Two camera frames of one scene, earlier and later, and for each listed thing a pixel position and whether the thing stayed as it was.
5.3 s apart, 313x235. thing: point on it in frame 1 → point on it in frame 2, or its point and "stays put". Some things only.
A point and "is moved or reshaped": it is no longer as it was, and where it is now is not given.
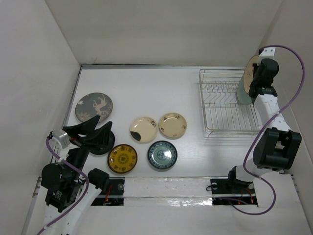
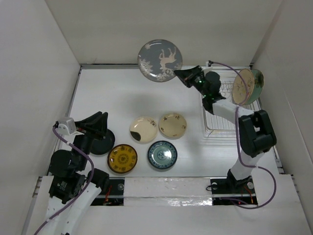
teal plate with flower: x=243 y=97 is moved or reshaped
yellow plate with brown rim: x=122 y=158 stays put
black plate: x=105 y=150 stays put
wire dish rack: x=224 y=114 stays put
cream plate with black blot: x=144 y=129 stays put
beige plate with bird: x=248 y=75 → x=238 y=87
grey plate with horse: x=92 y=105 → x=158 y=59
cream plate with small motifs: x=172 y=126 stays put
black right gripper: x=256 y=66 → x=187 y=75
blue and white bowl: x=162 y=154 stays put
